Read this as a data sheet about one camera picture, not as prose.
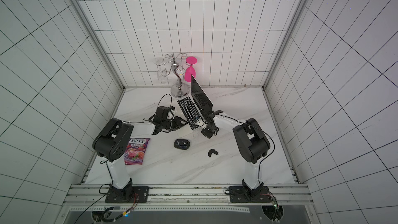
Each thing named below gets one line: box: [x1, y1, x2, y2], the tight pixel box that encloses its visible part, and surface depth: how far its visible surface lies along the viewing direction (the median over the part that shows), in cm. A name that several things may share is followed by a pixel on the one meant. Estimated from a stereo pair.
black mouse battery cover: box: [207, 148, 219, 158], surface depth 89 cm
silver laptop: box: [176, 73, 214, 132], surface depth 109 cm
